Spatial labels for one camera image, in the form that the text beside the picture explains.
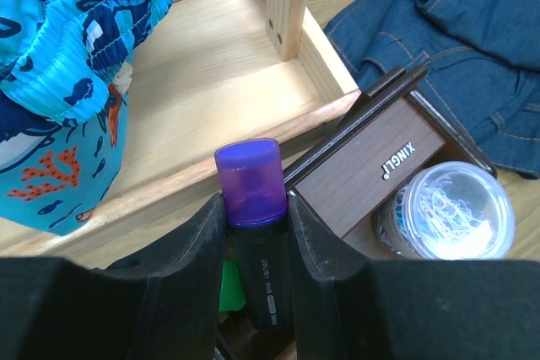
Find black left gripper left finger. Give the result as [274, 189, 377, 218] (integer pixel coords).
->
[1, 195, 225, 359]

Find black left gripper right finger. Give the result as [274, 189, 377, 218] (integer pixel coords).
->
[289, 195, 539, 359]

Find black highlighter green cap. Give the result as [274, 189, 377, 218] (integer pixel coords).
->
[219, 259, 246, 312]

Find clear paper clip jar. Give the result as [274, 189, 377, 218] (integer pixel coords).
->
[374, 161, 516, 261]

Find black highlighter purple cap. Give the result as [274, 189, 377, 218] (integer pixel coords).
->
[214, 137, 293, 330]

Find dark wooden desk organizer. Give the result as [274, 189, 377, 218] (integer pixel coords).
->
[214, 63, 499, 360]

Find wooden clothes rack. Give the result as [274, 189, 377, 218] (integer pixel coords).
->
[1, 0, 359, 266]

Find blue patterned shorts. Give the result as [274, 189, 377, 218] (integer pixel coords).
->
[1, 0, 173, 235]

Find folded blue jeans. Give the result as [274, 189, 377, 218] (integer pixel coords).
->
[325, 0, 539, 180]

